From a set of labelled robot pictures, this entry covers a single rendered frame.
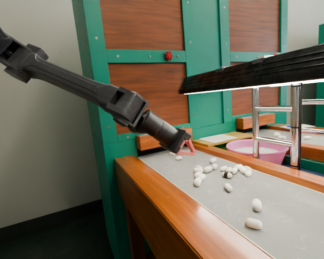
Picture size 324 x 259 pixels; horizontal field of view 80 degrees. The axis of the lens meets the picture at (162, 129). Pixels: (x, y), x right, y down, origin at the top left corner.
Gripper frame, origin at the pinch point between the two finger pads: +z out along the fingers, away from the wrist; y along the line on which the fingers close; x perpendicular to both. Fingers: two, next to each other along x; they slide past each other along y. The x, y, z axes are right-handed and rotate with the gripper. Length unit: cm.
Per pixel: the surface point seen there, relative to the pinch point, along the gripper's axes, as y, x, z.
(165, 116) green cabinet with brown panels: 45.5, -13.7, 5.5
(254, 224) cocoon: -22.9, 8.3, 6.2
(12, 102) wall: 138, 29, -71
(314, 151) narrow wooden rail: -3, -29, 51
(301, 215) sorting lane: -24.8, 1.3, 16.6
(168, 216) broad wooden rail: -12.0, 17.0, -5.8
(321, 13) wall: 142, -317, 182
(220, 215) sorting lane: -15.1, 10.8, 5.3
